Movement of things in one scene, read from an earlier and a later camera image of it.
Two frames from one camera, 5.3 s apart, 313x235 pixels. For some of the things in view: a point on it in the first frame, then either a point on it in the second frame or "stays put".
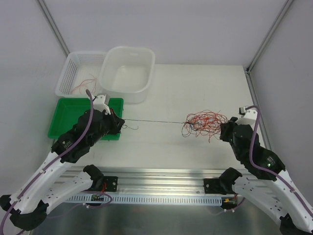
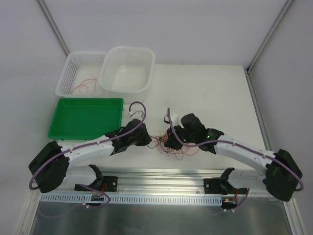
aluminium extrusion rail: (152, 181) stays put
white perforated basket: (80, 72) stays put
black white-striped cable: (124, 126) -> (158, 139)
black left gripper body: (115, 123) -> (141, 136)
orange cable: (204, 122) -> (188, 149)
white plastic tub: (127, 72) stays put
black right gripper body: (225, 129) -> (172, 140)
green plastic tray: (66, 111) stays put
